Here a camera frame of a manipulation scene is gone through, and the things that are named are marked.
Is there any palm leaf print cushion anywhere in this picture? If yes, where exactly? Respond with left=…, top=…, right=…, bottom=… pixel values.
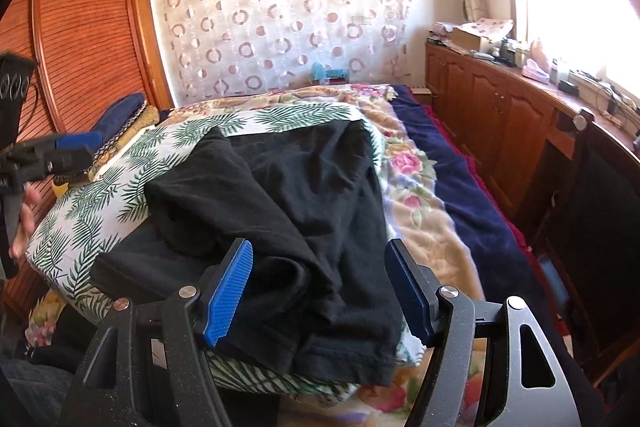
left=25, top=102, right=416, bottom=403

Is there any navy blue pillow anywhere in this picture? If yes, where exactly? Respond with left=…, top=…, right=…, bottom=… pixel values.
left=92, top=93, right=147, bottom=142

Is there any pink tissue box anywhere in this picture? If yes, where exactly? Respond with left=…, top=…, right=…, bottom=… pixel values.
left=521, top=57, right=552, bottom=84

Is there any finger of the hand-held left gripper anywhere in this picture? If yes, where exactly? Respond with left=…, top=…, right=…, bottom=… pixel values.
left=45, top=153, right=98, bottom=185
left=30, top=132, right=104, bottom=158

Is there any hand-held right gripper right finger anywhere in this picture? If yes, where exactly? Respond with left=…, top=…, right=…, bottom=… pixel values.
left=384, top=238, right=583, bottom=427

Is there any black t-shirt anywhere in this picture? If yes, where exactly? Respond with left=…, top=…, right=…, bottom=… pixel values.
left=89, top=119, right=406, bottom=387

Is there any dark wooden chair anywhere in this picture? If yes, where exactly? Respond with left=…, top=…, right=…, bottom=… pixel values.
left=530, top=108, right=640, bottom=388

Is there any circle pattern sheer curtain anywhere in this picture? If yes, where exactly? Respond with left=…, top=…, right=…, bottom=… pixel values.
left=148, top=0, right=416, bottom=105

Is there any person's left hand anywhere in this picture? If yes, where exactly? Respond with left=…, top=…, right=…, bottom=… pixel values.
left=9, top=184, right=45, bottom=260

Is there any dark grey cloth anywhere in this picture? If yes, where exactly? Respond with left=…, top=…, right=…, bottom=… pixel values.
left=0, top=332, right=81, bottom=427

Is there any wooden cabinet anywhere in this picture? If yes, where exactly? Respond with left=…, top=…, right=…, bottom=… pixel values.
left=424, top=42, right=640, bottom=228

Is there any floral blanket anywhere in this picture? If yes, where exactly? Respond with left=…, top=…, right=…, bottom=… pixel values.
left=22, top=83, right=501, bottom=415

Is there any cardboard box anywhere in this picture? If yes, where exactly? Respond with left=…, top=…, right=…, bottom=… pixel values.
left=450, top=19, right=516, bottom=52

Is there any assorted bottles and clutter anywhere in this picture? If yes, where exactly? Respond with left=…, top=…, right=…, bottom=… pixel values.
left=427, top=19, right=640, bottom=130

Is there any wooden headboard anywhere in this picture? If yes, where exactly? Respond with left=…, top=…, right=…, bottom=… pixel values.
left=0, top=0, right=175, bottom=323

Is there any blue plastic object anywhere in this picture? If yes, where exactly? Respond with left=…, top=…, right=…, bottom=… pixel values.
left=310, top=63, right=348, bottom=86

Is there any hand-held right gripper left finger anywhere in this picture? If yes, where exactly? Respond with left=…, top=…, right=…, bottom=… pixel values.
left=57, top=238, right=254, bottom=427

